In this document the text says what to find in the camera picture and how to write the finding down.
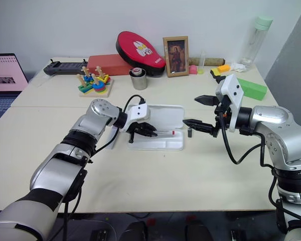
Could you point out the brown cardboard roll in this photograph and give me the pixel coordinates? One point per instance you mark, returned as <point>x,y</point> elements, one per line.
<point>213,60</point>

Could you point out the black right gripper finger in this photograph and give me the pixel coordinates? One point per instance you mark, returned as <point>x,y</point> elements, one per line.
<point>199,125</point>
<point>207,100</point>

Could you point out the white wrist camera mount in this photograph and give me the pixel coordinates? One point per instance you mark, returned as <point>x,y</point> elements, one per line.
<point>138,113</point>
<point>232,95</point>

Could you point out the clear plastic tube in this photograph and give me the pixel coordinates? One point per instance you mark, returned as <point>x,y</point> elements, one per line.
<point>202,61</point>

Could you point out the black handheld remote controller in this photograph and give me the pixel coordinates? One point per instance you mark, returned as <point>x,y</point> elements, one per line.
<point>65,68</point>

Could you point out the wooden framed portrait picture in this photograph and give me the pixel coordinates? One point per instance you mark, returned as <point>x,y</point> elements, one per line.
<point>176,55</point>

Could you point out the dark rounded shape under table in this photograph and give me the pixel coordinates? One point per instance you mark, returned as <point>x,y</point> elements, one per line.
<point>138,230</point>

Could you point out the red rectangular brick block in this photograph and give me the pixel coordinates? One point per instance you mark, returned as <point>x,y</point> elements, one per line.
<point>105,64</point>

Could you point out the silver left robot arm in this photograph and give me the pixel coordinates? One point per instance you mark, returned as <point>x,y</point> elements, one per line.
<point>65,163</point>

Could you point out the small black cap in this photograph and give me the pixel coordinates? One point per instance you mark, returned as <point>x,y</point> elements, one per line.
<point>189,132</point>

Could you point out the red black cartoon punch pad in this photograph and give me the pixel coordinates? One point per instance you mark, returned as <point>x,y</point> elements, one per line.
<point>138,50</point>

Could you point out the white marker with red cap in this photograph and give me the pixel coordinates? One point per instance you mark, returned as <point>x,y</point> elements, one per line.
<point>168,132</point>

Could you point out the crumpled white tissue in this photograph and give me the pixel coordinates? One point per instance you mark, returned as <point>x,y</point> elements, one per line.
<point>237,66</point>

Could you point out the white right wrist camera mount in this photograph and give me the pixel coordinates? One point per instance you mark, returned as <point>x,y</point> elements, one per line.
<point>232,95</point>

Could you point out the colourful wooden stacking toy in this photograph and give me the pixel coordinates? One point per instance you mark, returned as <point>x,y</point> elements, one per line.
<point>96,86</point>

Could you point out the clear bottle with green lid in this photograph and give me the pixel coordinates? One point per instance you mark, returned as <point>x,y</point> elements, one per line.
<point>254,42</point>

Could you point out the small yellow-green toy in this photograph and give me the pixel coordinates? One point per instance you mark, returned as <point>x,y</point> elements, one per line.
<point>201,71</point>

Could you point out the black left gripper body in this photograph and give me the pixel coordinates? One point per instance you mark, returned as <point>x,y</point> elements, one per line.
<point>133,128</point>

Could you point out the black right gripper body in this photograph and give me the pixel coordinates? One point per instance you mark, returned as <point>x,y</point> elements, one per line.
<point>222,111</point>

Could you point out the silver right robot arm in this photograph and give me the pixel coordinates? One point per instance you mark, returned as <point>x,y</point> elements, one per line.
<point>278,130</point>

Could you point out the metal cylinder cup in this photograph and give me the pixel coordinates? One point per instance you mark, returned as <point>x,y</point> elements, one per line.
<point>139,81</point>

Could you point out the red white item in cup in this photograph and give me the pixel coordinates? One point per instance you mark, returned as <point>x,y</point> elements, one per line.
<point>136,71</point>

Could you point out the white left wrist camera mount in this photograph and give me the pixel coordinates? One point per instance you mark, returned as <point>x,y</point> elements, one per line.
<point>138,113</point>

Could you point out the yellow sponge block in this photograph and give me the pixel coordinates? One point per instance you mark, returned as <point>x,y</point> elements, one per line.
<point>223,68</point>

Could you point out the small pink toy block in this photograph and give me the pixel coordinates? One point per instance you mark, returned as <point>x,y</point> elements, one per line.
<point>193,69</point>

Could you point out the open laptop with pink screen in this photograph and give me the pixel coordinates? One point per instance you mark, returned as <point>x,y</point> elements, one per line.
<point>5,75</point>

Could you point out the green rectangular block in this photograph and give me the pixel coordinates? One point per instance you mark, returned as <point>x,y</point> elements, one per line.
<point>253,90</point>

